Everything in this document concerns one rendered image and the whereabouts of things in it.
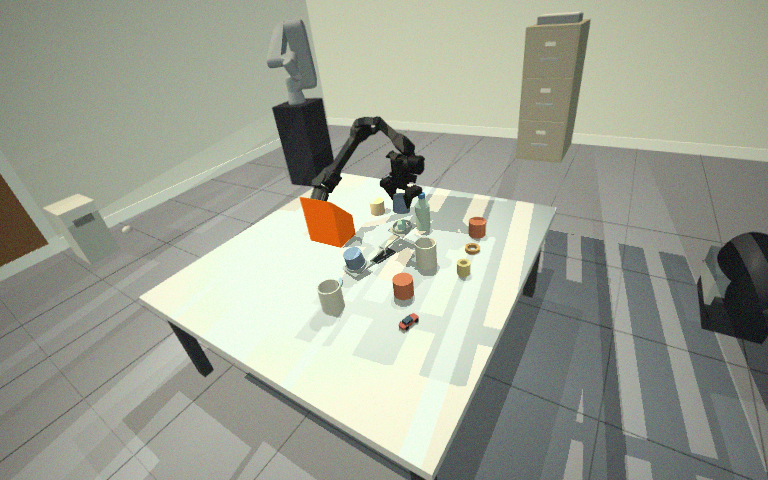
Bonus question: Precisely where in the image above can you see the small red toy car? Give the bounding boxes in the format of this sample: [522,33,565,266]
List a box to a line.
[399,313,419,331]

